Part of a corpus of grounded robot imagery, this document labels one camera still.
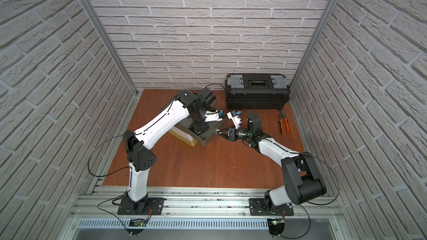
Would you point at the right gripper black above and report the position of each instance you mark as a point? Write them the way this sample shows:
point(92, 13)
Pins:
point(232, 134)

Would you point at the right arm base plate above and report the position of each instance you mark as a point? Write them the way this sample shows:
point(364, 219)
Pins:
point(264, 207)

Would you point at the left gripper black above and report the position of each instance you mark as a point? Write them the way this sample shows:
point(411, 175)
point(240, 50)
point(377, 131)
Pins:
point(200, 126)

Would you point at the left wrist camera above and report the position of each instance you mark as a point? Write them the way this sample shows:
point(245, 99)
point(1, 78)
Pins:
point(214, 116)

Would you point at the three-drawer storage box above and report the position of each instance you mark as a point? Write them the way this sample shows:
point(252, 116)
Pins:
point(179, 111)

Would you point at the black plastic toolbox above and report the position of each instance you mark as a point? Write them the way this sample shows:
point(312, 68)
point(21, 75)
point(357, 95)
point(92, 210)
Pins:
point(261, 91)

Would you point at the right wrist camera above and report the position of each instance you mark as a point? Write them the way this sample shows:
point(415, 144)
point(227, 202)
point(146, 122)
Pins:
point(234, 116)

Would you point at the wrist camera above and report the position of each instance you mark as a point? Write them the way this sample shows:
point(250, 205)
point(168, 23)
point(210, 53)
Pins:
point(214, 116)
point(234, 116)

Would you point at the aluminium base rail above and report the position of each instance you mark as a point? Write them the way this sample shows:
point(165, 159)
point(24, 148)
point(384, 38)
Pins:
point(194, 208)

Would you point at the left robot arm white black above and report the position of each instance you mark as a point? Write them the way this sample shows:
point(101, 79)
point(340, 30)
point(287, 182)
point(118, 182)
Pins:
point(138, 144)

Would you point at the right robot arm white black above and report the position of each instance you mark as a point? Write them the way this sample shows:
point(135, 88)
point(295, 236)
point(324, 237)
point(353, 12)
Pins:
point(302, 179)

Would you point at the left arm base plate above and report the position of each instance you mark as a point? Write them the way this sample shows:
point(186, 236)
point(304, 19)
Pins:
point(145, 206)

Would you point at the orange handled pliers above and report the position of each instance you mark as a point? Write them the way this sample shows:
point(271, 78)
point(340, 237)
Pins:
point(283, 122)

